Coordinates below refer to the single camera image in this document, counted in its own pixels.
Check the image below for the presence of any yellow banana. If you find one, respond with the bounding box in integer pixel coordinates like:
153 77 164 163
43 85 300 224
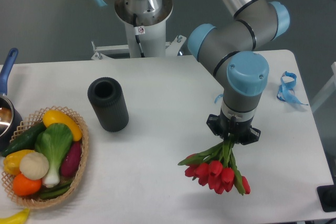
1 208 30 224

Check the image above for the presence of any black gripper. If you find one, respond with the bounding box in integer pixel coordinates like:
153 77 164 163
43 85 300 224
206 114 261 145

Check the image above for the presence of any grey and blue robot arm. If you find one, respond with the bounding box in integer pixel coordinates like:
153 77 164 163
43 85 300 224
96 0 290 145

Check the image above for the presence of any white frame at right edge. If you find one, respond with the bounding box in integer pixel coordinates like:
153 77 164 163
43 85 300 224
310 62 335 113

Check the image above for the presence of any blue crumpled ribbon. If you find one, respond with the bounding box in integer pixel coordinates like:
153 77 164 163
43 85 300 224
276 71 308 105

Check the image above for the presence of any green cucumber under vegetables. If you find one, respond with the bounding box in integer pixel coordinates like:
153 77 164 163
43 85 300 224
39 180 72 200

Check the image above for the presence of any yellow bell pepper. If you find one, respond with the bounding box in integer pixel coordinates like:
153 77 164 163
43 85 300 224
3 150 34 176

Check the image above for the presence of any black device at table edge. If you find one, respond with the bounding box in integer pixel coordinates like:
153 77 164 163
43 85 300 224
317 185 335 212

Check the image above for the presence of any orange fruit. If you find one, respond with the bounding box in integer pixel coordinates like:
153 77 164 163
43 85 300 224
13 174 42 196

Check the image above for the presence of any green bok choy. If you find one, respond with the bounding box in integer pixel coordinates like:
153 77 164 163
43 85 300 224
35 123 73 188

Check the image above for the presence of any purple sweet potato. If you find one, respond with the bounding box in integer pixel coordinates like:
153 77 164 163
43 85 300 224
60 142 81 177

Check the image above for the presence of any white garlic bulb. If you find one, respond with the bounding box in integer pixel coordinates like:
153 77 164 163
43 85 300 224
19 152 49 180

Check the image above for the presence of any red tulip bouquet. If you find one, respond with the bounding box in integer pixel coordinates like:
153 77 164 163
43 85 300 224
178 134 251 195

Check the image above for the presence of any blue handled saucepan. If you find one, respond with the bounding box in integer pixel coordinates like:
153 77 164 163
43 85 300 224
1 48 22 151

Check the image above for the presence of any woven wicker basket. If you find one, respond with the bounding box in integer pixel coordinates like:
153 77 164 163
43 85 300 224
2 106 89 209

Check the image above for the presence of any blue curved ribbon strip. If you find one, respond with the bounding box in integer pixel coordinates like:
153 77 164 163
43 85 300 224
214 93 223 104

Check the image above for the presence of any dark grey ribbed vase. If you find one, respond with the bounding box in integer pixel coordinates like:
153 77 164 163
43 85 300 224
87 77 129 132

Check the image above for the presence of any dark green cucumber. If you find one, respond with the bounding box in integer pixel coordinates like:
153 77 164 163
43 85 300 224
1 122 46 157

